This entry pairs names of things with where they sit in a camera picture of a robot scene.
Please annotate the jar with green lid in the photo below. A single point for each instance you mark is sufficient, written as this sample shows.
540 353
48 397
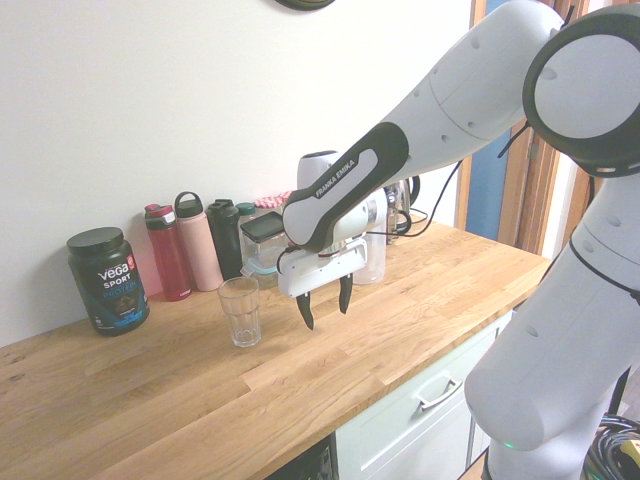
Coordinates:
246 210

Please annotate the red water bottle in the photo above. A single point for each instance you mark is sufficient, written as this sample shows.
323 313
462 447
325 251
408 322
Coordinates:
167 260

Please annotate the pale green cabinet front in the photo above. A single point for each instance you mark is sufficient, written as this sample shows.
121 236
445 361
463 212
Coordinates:
390 440

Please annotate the black round wall clock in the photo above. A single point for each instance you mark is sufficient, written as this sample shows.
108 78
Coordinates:
305 4

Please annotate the clear glass tumbler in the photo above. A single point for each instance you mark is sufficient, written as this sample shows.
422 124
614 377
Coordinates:
240 310

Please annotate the jar with red checkered lid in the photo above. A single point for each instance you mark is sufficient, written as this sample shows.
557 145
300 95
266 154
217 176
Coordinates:
272 201

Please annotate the glass french press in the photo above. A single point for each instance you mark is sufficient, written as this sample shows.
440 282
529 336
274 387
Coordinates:
397 225

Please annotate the black shaker bottle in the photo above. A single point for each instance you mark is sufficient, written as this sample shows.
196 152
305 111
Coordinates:
224 240

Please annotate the clear plastic pitcher blue lid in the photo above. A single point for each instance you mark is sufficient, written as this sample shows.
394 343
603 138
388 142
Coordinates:
376 260

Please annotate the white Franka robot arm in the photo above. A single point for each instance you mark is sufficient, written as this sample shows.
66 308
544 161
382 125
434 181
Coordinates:
475 90

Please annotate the clear canister black lid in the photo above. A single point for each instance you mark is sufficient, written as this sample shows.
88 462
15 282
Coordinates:
261 226

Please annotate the black Vega protein tub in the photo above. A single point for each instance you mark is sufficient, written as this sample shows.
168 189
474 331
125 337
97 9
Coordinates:
107 285

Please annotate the black dishwasher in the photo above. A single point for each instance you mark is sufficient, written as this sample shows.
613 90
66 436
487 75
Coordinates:
310 462

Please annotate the pink water bottle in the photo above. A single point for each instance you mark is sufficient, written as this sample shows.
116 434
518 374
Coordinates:
200 250

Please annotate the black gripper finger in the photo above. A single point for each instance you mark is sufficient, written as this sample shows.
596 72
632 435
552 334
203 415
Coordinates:
306 311
345 295

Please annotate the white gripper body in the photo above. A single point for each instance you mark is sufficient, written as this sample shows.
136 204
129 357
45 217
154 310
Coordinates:
320 272

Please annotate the steel electric kettle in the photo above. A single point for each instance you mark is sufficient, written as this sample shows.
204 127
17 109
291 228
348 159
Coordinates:
405 189

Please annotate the wooden door frame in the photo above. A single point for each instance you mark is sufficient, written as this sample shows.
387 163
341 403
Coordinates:
532 200

